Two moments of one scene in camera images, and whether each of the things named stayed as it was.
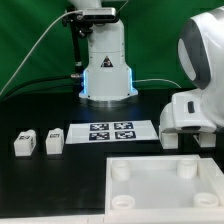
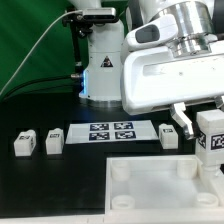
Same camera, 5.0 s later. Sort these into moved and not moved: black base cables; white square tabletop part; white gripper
Moved: white gripper
Not moved: black base cables; white square tabletop part
